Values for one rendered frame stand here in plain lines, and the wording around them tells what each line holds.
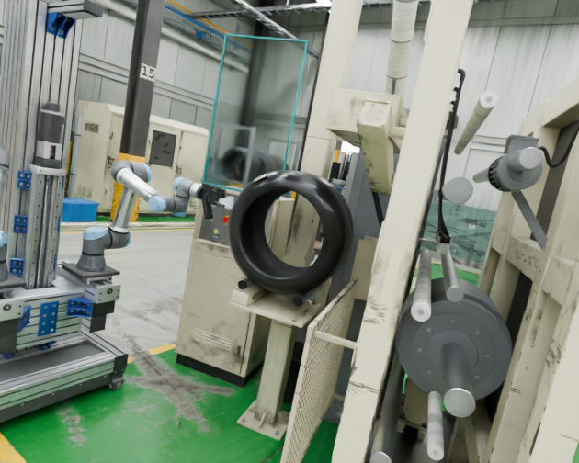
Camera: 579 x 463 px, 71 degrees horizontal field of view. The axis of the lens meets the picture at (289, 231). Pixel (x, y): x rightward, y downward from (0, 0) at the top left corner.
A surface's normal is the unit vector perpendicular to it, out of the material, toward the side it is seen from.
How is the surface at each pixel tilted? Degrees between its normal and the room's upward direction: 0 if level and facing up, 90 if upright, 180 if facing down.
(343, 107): 90
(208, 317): 90
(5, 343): 90
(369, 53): 90
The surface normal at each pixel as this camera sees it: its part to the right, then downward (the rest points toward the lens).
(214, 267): -0.32, 0.08
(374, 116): -0.25, -0.22
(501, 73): -0.55, 0.02
